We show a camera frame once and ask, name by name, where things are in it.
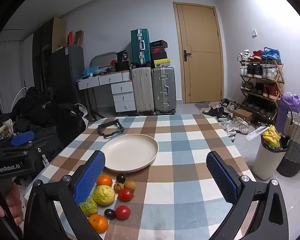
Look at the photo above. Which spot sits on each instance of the cream round plate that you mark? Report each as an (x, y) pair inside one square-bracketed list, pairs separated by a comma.
[(130, 152)]

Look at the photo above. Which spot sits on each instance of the white trash bin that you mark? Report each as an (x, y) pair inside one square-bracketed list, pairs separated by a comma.
[(266, 162)]

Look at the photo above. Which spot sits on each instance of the scattered pile of shoes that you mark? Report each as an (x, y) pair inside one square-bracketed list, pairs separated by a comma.
[(230, 122)]

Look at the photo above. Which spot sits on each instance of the red object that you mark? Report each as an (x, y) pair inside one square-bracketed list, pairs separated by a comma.
[(113, 63)]

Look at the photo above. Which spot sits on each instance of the yellow wooden door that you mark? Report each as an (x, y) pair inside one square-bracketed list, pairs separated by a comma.
[(202, 67)]

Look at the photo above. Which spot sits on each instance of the red paper bag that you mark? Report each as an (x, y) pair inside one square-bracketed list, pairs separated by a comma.
[(70, 38)]

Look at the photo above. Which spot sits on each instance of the silver suitcase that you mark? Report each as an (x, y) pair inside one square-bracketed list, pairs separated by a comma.
[(163, 90)]

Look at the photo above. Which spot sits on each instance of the pile of black clothes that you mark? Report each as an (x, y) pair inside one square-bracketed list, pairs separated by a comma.
[(47, 112)]

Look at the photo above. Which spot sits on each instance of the small bumpy green guava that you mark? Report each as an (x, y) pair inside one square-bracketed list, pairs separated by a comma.
[(88, 206)]

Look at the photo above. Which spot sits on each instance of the brown paper bag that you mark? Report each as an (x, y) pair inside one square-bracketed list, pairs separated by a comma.
[(79, 38)]

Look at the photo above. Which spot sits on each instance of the white flat strip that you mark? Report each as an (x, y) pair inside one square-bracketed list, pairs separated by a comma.
[(255, 134)]

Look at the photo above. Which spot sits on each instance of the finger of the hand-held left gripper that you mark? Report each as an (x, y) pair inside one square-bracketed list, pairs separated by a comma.
[(22, 138), (32, 148)]

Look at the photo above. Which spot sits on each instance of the grey door mat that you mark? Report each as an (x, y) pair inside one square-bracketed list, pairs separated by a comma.
[(202, 105)]

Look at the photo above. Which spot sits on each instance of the black box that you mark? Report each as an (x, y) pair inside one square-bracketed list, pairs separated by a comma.
[(122, 66)]

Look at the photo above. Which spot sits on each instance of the white desk with drawers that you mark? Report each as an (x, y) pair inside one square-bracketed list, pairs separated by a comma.
[(122, 96)]

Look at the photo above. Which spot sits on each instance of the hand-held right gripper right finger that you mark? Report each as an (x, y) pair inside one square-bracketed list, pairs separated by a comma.
[(222, 177)]

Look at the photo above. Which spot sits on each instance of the orange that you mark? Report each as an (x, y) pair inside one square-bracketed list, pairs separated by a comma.
[(104, 180), (98, 223)]

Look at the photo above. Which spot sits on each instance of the brown walnut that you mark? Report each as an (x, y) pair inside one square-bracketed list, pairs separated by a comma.
[(119, 188), (130, 185)]

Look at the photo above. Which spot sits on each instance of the person's left hand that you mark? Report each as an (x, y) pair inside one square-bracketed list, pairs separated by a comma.
[(15, 205)]

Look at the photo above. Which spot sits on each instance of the red tomato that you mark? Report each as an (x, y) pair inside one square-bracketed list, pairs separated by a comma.
[(125, 195), (122, 212)]

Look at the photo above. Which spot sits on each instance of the dark refrigerator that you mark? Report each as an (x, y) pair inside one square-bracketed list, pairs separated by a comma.
[(67, 75)]

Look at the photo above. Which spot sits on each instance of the black rectangular frame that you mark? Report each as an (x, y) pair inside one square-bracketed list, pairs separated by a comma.
[(101, 132)]

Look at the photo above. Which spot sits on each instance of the blue plastic bag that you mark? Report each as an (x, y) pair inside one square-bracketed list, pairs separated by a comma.
[(90, 70)]

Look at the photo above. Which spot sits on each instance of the beige suitcase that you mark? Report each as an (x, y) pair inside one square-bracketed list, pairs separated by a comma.
[(142, 90)]

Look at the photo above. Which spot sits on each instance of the black printed bag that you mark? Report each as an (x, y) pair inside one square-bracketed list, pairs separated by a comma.
[(122, 55)]

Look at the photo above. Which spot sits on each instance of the tall dark cabinet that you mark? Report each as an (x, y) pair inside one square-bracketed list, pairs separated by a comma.
[(43, 55)]

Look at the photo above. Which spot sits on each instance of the dark plum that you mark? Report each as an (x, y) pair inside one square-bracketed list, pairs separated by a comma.
[(110, 213), (120, 178)]

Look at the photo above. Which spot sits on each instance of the wooden shoe rack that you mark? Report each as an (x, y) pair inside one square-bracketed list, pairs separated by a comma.
[(280, 80)]

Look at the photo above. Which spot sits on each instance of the cardboard box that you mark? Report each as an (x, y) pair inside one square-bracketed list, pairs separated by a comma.
[(242, 115)]

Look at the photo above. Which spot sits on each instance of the red and black shoebox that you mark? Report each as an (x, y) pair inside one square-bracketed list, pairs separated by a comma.
[(158, 50)]

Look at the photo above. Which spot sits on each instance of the purple bag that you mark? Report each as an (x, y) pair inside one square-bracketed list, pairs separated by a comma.
[(287, 107)]

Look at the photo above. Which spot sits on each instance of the large yellow-green guava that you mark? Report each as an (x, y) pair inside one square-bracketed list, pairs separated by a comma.
[(103, 195)]

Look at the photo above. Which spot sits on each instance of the teal suitcase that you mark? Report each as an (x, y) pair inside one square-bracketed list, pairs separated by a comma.
[(140, 47)]

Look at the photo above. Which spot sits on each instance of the yellow and black shoebox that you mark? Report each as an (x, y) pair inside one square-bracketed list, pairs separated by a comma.
[(162, 62)]

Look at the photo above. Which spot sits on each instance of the shoe rack with shoes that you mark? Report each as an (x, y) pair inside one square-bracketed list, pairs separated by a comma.
[(257, 71)]

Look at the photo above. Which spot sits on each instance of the grey curtain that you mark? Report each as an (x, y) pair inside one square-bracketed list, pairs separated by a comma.
[(7, 75)]

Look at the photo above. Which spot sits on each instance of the yellow cloth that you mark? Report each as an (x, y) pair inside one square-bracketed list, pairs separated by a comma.
[(272, 137)]

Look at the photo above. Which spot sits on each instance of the grey framed mirror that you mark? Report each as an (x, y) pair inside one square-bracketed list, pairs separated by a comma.
[(101, 59)]

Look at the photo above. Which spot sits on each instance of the woven laundry basket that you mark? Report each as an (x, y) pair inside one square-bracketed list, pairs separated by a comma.
[(297, 145)]

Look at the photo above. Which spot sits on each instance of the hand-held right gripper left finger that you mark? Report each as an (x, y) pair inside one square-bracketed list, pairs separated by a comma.
[(90, 177)]

